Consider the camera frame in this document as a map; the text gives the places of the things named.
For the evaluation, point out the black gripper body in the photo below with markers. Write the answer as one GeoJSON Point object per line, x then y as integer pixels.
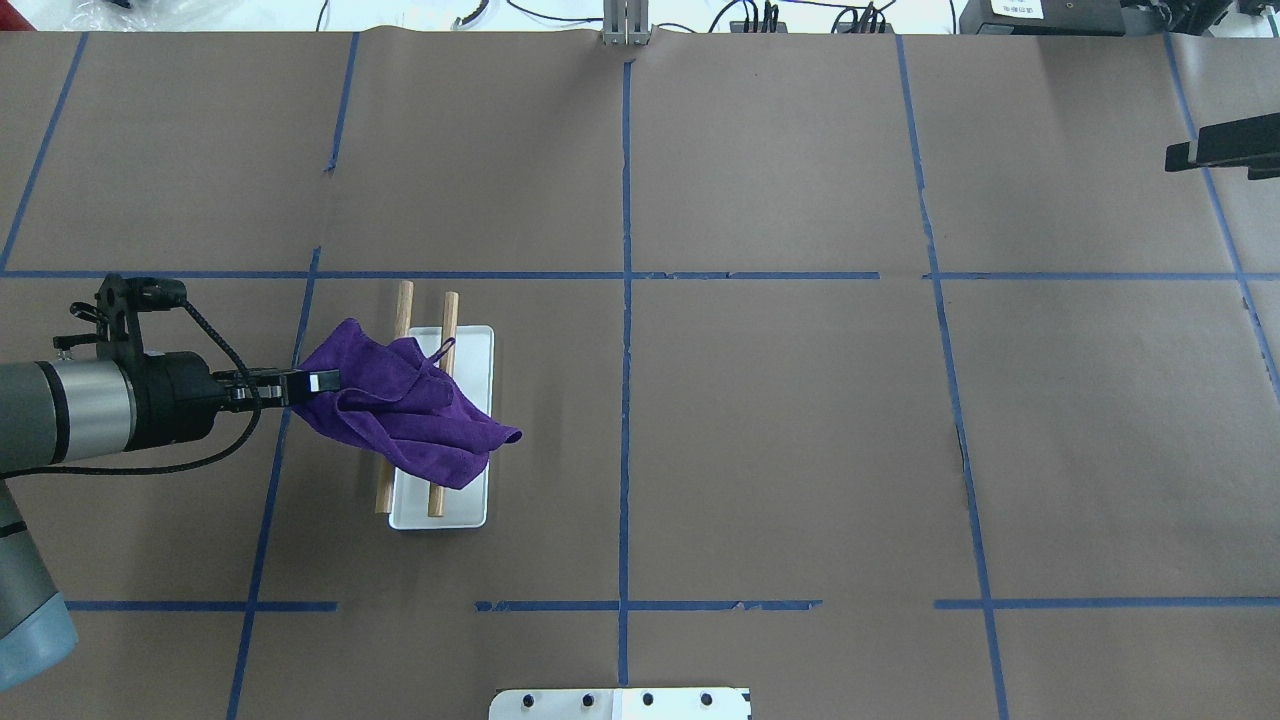
{"type": "Point", "coordinates": [172, 398]}

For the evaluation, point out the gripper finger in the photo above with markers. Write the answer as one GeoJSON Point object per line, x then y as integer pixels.
{"type": "Point", "coordinates": [1251, 143]}
{"type": "Point", "coordinates": [271, 387]}

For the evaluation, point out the purple microfiber towel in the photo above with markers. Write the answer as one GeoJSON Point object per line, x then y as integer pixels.
{"type": "Point", "coordinates": [395, 400]}

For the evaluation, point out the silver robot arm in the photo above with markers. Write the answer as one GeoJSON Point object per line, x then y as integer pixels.
{"type": "Point", "coordinates": [58, 412]}

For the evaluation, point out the upper wooden rack bar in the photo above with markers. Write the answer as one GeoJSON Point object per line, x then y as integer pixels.
{"type": "Point", "coordinates": [401, 326]}

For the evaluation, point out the wooden rack bar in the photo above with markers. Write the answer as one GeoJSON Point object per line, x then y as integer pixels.
{"type": "Point", "coordinates": [449, 325]}
{"type": "Point", "coordinates": [401, 326]}

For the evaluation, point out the lower wooden rack bar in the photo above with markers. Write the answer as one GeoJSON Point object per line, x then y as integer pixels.
{"type": "Point", "coordinates": [449, 325]}

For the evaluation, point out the white towel rack base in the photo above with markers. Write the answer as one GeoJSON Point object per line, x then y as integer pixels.
{"type": "Point", "coordinates": [462, 508]}

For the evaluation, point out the black computer box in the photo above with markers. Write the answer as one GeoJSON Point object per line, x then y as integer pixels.
{"type": "Point", "coordinates": [1055, 18]}

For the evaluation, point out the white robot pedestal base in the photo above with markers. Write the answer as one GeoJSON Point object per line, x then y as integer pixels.
{"type": "Point", "coordinates": [623, 703]}

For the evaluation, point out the aluminium frame post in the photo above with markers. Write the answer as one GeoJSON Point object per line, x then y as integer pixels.
{"type": "Point", "coordinates": [626, 23]}

